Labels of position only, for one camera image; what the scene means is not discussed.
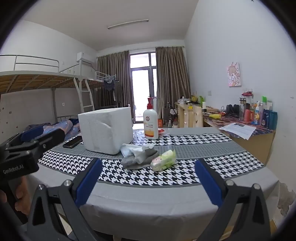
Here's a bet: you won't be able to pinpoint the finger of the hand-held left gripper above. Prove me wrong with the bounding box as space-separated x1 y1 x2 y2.
20 126 45 142
35 128 65 151

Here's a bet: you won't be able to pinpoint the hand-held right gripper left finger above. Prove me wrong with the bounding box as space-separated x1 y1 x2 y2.
27 158 103 241

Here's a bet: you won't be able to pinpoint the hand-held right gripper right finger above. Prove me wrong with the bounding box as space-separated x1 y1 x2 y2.
194 159 271 241

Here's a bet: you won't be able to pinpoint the yellow foam net sleeve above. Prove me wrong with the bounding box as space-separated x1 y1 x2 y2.
151 149 176 171

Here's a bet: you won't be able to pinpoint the grey sock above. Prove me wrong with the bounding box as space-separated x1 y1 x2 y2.
122 148 160 170

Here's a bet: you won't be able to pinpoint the white foam box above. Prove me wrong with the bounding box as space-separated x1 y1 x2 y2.
78 107 134 155

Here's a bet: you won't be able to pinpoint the person's left hand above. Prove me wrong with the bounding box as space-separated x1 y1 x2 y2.
13 183 31 215

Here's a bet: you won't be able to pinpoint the blue orange quilt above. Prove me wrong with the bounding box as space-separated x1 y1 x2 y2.
25 118 80 139

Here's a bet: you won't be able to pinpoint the black smartphone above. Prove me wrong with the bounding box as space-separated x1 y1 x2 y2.
62 136 83 149

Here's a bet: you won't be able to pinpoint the houndstooth tablecloth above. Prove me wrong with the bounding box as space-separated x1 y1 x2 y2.
38 126 265 187

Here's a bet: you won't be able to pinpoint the white bed ladder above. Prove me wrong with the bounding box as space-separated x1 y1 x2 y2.
74 77 95 114

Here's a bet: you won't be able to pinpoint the metal bunk bed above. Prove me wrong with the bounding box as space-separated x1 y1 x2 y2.
0 54 80 139
60 62 121 110

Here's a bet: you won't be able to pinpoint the printed paper sheets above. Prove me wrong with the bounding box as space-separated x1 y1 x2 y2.
218 122 257 140

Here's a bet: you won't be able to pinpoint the grey table cover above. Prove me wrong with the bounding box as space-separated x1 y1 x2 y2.
28 126 280 239

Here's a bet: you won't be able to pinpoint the wooden desk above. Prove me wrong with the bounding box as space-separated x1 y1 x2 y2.
174 102 277 163

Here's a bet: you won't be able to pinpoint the hanging dark blue garment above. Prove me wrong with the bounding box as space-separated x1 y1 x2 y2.
103 77 115 92

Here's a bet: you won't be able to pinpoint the hanging dark grey garment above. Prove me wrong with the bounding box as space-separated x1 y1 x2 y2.
113 82 123 102

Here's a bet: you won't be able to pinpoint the white lotion pump bottle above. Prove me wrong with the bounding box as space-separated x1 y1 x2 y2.
143 97 159 140

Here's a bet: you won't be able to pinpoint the row of toiletry bottles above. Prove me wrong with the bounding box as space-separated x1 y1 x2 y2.
238 91 278 130

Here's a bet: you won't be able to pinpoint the white air conditioner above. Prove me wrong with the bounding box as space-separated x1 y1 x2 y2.
77 52 96 64

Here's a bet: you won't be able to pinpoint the brown curtain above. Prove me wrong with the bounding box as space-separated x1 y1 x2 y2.
155 46 191 121
97 50 134 120

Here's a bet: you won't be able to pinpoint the glass balcony door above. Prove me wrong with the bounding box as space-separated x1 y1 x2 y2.
129 52 158 123

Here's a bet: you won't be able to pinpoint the ceiling tube light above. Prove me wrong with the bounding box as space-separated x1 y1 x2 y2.
107 20 149 29

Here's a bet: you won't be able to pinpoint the pink wall poster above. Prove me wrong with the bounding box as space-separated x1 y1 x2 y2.
228 62 242 87

